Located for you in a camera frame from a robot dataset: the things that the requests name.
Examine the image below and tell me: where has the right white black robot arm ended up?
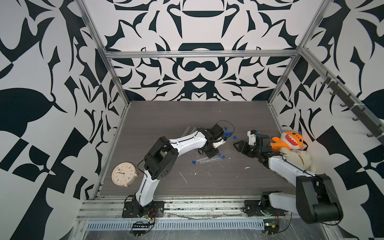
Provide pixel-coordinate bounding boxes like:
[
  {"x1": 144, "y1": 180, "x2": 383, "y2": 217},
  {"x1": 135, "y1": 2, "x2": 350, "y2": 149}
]
[{"x1": 233, "y1": 132, "x2": 344, "y2": 225}]

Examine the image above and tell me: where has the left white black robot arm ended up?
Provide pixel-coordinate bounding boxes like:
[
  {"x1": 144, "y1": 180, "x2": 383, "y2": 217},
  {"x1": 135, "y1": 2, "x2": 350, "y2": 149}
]
[{"x1": 133, "y1": 124, "x2": 227, "y2": 208}]

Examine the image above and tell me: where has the orange shark plush toy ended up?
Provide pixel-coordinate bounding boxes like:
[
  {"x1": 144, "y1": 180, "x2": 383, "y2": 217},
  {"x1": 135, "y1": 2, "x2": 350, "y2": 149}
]
[{"x1": 271, "y1": 131, "x2": 304, "y2": 151}]

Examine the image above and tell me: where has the beige round alarm clock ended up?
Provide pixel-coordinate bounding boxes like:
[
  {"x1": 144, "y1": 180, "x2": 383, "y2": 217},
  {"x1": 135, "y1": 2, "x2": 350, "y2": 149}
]
[{"x1": 111, "y1": 162, "x2": 138, "y2": 188}]

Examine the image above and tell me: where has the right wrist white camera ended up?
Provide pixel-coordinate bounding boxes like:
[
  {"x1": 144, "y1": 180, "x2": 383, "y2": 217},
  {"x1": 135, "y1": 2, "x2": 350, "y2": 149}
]
[{"x1": 247, "y1": 130, "x2": 259, "y2": 146}]

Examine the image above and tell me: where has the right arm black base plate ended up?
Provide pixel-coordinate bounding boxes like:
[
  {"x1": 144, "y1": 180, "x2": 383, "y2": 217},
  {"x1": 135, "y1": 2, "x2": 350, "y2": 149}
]
[{"x1": 243, "y1": 200, "x2": 286, "y2": 217}]

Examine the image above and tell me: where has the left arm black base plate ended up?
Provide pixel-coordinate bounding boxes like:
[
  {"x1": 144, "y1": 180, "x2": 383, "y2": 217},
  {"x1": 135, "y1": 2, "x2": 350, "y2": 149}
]
[{"x1": 122, "y1": 200, "x2": 165, "y2": 218}]

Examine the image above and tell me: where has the aluminium frame front rail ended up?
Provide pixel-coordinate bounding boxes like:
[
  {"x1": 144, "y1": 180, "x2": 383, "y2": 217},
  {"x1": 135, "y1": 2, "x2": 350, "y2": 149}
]
[{"x1": 76, "y1": 196, "x2": 332, "y2": 221}]

